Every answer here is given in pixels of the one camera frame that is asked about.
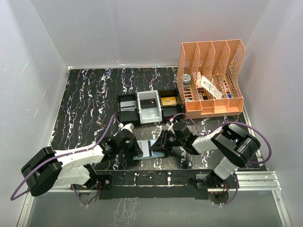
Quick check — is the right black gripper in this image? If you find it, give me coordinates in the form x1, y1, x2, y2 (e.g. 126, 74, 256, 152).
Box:
150, 129, 185, 152

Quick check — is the green card holder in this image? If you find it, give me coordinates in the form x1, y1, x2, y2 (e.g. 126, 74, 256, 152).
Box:
133, 140, 165, 160

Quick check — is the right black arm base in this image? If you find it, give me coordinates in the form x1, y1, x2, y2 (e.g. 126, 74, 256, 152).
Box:
190, 173, 239, 192

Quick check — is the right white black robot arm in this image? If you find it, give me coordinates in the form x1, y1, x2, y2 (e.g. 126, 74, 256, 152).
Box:
151, 122, 260, 188

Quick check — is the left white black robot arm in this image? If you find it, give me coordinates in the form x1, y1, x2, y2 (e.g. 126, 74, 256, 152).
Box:
21, 129, 143, 197

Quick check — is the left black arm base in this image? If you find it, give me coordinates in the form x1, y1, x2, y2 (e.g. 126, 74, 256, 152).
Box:
81, 175, 113, 190

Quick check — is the black credit card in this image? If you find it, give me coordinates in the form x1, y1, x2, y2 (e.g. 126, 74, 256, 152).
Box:
140, 99, 157, 109

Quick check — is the gold credit card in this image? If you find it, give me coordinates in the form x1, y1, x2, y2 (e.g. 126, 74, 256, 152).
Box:
161, 96, 178, 106

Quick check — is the white middle tray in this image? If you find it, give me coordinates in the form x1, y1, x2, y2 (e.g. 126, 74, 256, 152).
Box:
136, 90, 162, 124

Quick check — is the right black tray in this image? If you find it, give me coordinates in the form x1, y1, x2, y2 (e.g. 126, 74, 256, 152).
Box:
158, 89, 184, 122

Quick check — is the black tray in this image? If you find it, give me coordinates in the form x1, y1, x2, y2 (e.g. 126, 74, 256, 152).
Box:
158, 89, 184, 122
117, 94, 140, 126

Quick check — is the left black tray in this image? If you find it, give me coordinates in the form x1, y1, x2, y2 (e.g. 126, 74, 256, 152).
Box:
117, 94, 140, 126

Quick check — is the small round jar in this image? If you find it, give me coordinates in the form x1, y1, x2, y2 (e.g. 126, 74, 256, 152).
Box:
183, 74, 191, 89

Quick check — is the white paper packet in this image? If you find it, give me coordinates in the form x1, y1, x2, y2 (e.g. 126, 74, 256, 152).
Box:
201, 76, 223, 99

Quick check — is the orange file organizer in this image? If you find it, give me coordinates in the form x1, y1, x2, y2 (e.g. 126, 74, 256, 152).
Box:
176, 39, 245, 119

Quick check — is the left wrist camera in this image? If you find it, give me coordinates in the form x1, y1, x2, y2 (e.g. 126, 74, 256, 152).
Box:
118, 123, 134, 133

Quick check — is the aluminium frame rail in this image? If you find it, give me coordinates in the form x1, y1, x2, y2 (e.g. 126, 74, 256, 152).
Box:
18, 170, 292, 227

